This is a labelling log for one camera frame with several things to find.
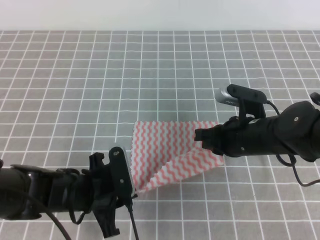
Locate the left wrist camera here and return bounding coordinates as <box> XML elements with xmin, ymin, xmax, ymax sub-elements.
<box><xmin>108</xmin><ymin>146</ymin><xmax>136</xmax><ymax>200</ymax></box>

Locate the grey checked tablecloth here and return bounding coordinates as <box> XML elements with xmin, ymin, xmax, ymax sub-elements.
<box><xmin>0</xmin><ymin>30</ymin><xmax>320</xmax><ymax>240</ymax></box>

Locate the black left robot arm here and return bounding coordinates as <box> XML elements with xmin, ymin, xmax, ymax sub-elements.
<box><xmin>0</xmin><ymin>152</ymin><xmax>120</xmax><ymax>238</ymax></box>

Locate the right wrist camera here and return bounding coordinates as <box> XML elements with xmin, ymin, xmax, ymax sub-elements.
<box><xmin>215</xmin><ymin>84</ymin><xmax>267</xmax><ymax>121</ymax></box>

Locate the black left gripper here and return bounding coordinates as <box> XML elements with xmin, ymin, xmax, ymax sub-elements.
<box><xmin>72</xmin><ymin>152</ymin><xmax>120</xmax><ymax>237</ymax></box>

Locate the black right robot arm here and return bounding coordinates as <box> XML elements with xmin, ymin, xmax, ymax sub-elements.
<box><xmin>194</xmin><ymin>90</ymin><xmax>320</xmax><ymax>162</ymax></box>

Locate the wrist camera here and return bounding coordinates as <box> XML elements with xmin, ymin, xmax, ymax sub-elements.
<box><xmin>215</xmin><ymin>84</ymin><xmax>267</xmax><ymax>121</ymax></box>
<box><xmin>108</xmin><ymin>146</ymin><xmax>136</xmax><ymax>200</ymax></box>

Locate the black camera cable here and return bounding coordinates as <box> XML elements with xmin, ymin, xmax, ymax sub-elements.
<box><xmin>24</xmin><ymin>192</ymin><xmax>141</xmax><ymax>240</ymax></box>
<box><xmin>264</xmin><ymin>99</ymin><xmax>320</xmax><ymax>188</ymax></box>

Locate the black left camera cable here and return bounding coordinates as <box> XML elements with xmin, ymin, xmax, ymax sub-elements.
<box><xmin>24</xmin><ymin>192</ymin><xmax>141</xmax><ymax>240</ymax></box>

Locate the pink white striped towel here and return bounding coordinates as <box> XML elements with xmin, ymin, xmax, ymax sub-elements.
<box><xmin>130</xmin><ymin>121</ymin><xmax>224</xmax><ymax>193</ymax></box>

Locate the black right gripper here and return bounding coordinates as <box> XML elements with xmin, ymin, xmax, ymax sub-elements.
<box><xmin>194</xmin><ymin>116</ymin><xmax>278</xmax><ymax>158</ymax></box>

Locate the black right camera cable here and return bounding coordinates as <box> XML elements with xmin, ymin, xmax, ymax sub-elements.
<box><xmin>264</xmin><ymin>99</ymin><xmax>320</xmax><ymax>188</ymax></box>

